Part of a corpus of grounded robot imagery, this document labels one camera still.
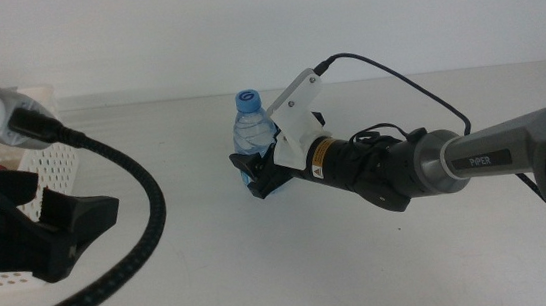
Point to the clear water bottle blue cap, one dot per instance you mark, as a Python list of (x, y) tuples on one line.
[(251, 130)]

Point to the white perforated plastic basket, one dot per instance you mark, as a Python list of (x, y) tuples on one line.
[(56, 169)]

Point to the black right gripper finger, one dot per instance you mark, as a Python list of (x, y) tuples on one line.
[(254, 165)]

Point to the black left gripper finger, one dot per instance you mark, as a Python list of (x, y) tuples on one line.
[(10, 186), (83, 216)]

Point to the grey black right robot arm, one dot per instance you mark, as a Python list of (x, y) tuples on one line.
[(484, 158)]

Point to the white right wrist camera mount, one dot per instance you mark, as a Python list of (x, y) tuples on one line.
[(295, 121)]

